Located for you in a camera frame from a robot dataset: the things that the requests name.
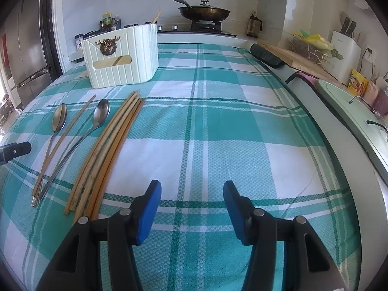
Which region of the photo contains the bundle of wooden chopsticks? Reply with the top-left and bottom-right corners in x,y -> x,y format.
62,89 -> 140,217

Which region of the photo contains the black wok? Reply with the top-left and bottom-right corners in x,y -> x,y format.
178,6 -> 231,22

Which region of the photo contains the black gas stove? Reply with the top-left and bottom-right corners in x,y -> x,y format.
123,20 -> 237,37

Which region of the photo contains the black rolled mat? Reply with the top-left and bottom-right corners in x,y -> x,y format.
250,43 -> 286,69

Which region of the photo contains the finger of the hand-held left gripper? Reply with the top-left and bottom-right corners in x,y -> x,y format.
0,141 -> 32,166

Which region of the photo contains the yellow plastic bag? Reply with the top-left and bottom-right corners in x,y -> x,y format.
303,33 -> 334,50

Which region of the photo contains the yellow printed packet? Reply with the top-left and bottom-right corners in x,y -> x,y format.
348,69 -> 369,94

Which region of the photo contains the yellow-capped oil bottle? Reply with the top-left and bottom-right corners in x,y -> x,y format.
101,12 -> 113,33

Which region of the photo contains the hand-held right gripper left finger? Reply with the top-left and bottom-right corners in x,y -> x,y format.
35,180 -> 162,291

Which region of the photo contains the white knife block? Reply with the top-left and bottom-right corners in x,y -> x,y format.
329,30 -> 362,84

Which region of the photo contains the steel spoon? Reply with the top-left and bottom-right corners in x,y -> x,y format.
31,103 -> 68,207
39,99 -> 110,201

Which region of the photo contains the black curved handle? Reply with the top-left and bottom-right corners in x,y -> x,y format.
285,72 -> 304,84

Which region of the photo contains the mint green appliance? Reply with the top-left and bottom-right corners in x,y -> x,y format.
317,79 -> 388,173

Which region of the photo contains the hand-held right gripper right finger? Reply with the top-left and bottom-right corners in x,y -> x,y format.
223,181 -> 346,291

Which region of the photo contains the white ribbed utensil holder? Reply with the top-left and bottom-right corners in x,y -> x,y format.
82,23 -> 160,89

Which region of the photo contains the glass wok lid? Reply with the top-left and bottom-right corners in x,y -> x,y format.
182,0 -> 226,10

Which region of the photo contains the pink plastic cup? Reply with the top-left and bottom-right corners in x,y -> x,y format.
364,80 -> 388,115

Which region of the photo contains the wire basket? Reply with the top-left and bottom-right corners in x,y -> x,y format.
288,32 -> 337,65

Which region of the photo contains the pink cloth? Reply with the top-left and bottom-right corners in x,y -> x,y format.
295,71 -> 319,89

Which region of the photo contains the glass jar with handle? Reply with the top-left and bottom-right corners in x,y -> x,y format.
247,11 -> 263,38

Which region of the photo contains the steel refrigerator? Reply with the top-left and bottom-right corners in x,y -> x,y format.
0,0 -> 59,110

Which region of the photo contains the wooden cutting board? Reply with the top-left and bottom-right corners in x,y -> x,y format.
262,41 -> 340,82

